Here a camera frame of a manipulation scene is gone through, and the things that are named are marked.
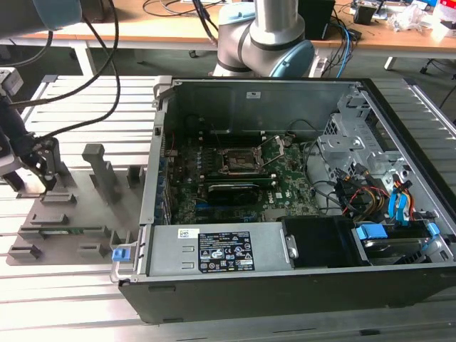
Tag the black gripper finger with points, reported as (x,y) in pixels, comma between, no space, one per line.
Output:
(55,160)
(41,160)

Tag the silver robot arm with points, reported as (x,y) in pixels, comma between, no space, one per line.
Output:
(274,21)

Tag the CPU socket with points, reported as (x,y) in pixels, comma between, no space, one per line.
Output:
(242,161)

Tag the grey parts rack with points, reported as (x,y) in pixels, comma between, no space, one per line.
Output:
(82,213)

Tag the green RAM stick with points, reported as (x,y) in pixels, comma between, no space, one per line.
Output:
(60,232)

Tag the blue plastic latch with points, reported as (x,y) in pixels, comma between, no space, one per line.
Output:
(119,254)

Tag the grey power supply unit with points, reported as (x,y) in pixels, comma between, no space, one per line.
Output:
(167,256)

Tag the blue expansion slot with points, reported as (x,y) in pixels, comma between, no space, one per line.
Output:
(201,206)

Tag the wooden desk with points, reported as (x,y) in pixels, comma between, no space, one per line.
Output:
(160,35)

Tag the black caster wheel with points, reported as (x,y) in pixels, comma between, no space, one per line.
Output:
(192,53)

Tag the black graphics card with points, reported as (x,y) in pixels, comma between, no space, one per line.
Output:
(231,195)

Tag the white case sticker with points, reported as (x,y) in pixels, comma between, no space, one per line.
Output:
(254,95)

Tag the black open PC case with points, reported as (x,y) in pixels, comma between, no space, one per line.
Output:
(249,295)

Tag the green motherboard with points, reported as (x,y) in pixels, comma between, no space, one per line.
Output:
(295,178)

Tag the white power strip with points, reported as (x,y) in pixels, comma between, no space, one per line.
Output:
(318,67)

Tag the silver drive cage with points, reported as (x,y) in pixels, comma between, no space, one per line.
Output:
(342,146)

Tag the black power adapter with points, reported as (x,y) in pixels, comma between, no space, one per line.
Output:
(354,33)

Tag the black desk organizer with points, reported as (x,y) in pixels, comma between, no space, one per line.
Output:
(365,14)

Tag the hard disk with blue carrier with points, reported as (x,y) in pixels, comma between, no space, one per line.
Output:
(392,249)

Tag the clear plastic bag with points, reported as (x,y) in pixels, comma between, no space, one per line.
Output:
(406,18)

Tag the white cardboard box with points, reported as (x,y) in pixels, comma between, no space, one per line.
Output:
(441,21)

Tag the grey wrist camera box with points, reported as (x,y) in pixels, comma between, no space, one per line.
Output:
(10,82)

